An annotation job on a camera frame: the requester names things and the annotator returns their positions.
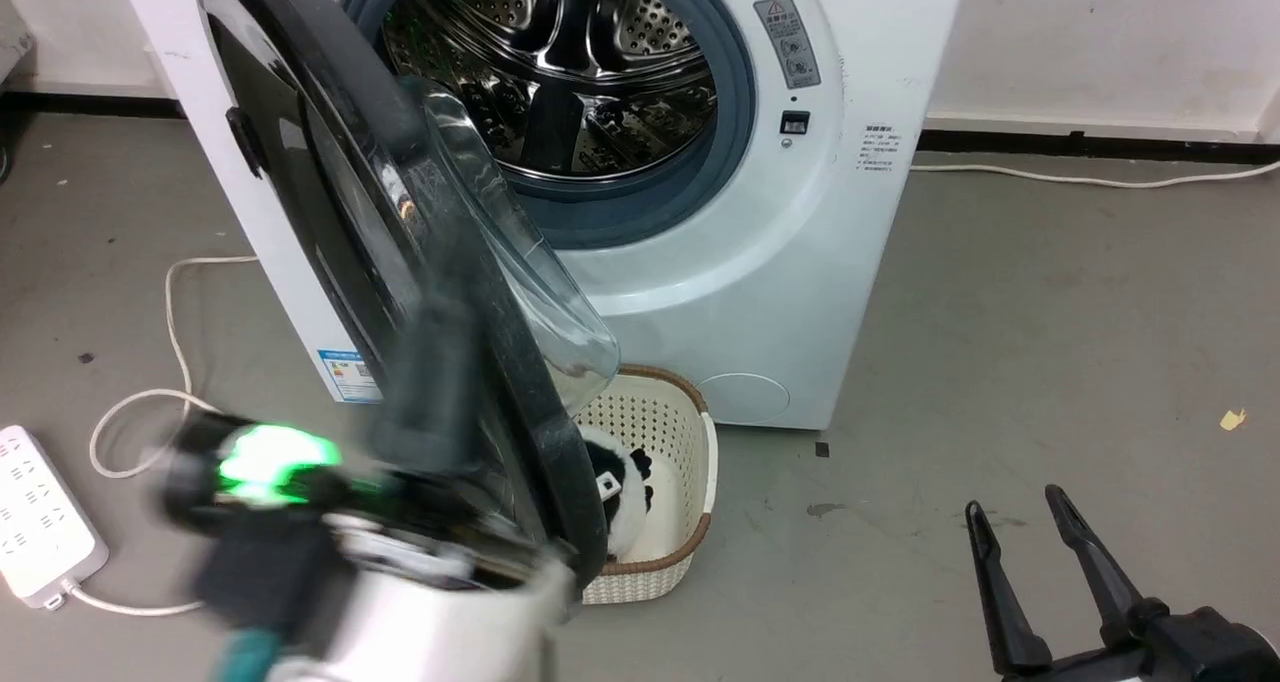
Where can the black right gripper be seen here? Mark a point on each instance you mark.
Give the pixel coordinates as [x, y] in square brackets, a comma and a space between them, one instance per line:
[1200, 652]

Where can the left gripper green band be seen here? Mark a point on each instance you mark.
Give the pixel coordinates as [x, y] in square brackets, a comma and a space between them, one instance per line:
[270, 472]

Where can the black round glass washer door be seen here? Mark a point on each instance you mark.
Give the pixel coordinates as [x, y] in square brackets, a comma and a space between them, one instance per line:
[330, 192]

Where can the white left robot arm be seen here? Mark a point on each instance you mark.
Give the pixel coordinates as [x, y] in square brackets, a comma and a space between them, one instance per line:
[430, 622]

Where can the white front-load washing machine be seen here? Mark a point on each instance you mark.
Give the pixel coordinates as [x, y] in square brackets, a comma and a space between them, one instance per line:
[800, 262]

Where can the grey rubber door seal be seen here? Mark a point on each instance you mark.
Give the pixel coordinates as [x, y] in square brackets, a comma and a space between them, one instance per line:
[735, 92]

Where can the blue energy label sticker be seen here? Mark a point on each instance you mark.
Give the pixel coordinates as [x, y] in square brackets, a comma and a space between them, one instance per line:
[350, 375]

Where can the black and white panda plush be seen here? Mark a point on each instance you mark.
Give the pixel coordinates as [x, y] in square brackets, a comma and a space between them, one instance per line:
[625, 502]

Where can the white woven laundry basket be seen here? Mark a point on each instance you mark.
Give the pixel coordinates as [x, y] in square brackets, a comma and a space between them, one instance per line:
[670, 432]

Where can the small yellow paper scrap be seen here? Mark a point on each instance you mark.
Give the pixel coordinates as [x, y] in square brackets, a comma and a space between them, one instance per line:
[1232, 420]

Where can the stainless steel washer drum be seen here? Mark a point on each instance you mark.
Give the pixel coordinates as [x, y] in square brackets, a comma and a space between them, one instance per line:
[560, 72]

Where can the white power strip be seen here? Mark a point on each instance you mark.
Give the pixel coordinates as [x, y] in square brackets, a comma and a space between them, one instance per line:
[35, 522]

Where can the grey warning label sticker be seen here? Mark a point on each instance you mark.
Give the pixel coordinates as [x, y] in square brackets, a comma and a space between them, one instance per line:
[788, 42]

